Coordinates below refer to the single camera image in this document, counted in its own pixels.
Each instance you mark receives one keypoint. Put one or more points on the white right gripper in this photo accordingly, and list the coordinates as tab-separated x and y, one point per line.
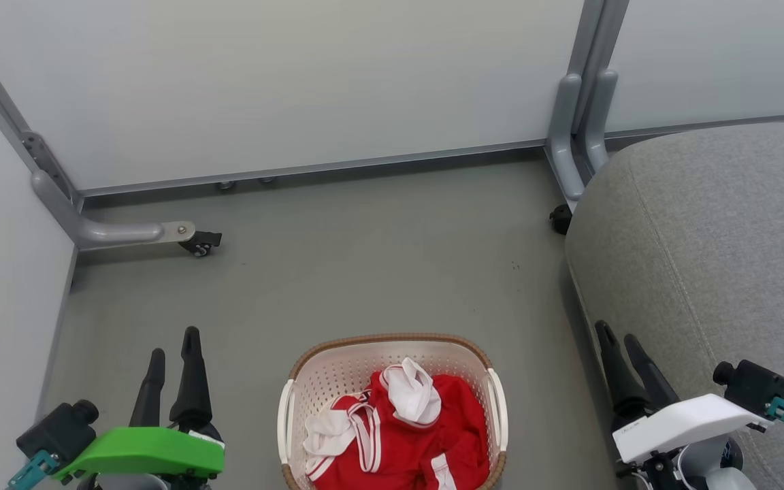
678	422

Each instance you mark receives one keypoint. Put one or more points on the grey curved partition foot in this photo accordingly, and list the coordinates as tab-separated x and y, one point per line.
563	143
599	122

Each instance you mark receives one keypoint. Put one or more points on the teal left camera connector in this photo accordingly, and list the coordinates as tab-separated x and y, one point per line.
31	471

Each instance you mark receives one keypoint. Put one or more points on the grey metal partition post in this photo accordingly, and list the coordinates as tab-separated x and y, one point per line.
593	34
4	112

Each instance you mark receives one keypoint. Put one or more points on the cream perforated laundry basket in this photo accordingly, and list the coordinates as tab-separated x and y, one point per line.
337	378

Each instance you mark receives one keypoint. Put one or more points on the red and white garment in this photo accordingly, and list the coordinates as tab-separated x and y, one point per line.
446	429

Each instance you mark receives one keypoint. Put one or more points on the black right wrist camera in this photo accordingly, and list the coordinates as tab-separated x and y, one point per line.
753	386

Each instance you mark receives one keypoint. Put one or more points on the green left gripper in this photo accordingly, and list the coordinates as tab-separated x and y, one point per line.
147	452

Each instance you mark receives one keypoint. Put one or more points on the grey partition bottom rail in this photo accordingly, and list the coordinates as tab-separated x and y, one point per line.
310	168
712	124

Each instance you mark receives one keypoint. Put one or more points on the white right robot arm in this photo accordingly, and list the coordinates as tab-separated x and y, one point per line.
705	466

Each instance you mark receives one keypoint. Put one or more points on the black caster wheel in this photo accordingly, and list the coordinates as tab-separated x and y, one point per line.
561	219
203	243

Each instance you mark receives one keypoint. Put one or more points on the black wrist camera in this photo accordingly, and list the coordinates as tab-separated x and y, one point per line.
58	430
753	386

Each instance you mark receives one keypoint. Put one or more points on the grey partition foot with plate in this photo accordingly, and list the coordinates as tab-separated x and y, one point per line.
113	233

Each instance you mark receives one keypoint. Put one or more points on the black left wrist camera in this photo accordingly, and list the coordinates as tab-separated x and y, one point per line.
58	430

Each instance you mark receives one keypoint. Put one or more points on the grey fabric sofa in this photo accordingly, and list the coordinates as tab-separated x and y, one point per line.
725	258

